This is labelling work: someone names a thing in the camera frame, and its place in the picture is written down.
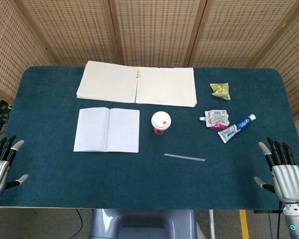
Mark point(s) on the large cream spiral notebook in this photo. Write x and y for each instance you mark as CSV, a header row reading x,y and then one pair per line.
x,y
164,87

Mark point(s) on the squeezed silver spout pouch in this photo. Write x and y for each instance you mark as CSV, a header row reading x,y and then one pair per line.
x,y
218,118

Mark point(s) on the black under-table bracket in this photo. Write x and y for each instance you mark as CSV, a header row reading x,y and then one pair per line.
x,y
266,211

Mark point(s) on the teal table mat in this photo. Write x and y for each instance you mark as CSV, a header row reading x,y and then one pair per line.
x,y
89,179

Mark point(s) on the red paper cup white lid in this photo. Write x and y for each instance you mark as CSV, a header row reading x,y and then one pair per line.
x,y
161,120

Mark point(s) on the white table leg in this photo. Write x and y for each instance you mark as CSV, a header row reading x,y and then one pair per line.
x,y
212,224

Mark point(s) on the woven bamboo folding screen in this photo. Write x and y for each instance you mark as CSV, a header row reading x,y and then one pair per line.
x,y
154,30

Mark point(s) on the small white lined notebook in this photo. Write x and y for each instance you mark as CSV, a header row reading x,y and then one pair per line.
x,y
119,130

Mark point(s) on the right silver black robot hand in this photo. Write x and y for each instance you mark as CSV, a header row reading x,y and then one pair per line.
x,y
287,181

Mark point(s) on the grey robot torso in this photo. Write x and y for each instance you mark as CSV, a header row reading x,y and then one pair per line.
x,y
144,224

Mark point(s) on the transparent plastic straw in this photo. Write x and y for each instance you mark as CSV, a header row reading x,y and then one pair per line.
x,y
184,157

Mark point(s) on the crumpled green wrapper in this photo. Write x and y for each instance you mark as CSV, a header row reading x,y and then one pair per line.
x,y
221,90

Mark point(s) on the blue white toothpaste tube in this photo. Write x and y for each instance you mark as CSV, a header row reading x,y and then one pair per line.
x,y
235,129

